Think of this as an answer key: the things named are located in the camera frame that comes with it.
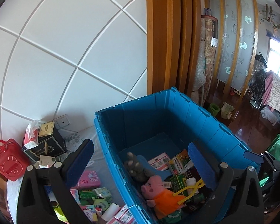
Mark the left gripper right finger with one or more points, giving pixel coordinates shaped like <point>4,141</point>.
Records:
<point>235,196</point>

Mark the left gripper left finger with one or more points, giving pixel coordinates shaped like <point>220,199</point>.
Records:
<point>34,205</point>

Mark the pink pig plush orange dress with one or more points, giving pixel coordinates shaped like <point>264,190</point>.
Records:
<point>160,198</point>

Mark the grey furry plush toy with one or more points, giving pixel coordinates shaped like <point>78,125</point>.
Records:
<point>136,170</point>

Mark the red plastic toy suitcase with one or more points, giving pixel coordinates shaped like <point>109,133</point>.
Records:
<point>13,161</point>

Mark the dark green can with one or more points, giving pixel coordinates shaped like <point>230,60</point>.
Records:
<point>87,195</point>

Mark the Kotex mini pad pack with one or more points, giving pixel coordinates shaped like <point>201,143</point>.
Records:
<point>89,211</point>

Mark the pink floral tissue pack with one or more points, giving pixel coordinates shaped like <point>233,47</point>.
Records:
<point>89,179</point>

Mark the black gift box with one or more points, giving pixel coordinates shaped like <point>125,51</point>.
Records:
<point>52,145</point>

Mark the red white tissue packet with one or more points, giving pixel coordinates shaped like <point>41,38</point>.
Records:
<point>31,135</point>

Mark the green rolled mat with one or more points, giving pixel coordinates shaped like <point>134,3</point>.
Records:
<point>214,109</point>

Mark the green one-eyed monster plush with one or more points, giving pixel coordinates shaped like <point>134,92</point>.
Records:
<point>101,203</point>

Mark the blue plastic storage crate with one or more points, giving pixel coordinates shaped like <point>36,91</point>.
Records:
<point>163,122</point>

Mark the white paper roll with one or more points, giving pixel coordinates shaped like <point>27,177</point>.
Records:
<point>111,212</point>

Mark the gold small box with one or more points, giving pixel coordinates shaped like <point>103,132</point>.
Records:
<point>46,129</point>

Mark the rolled patterned carpet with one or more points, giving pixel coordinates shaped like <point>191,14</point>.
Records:
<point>206,58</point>

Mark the wall socket plate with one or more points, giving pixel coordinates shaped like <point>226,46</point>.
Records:
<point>62,121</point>

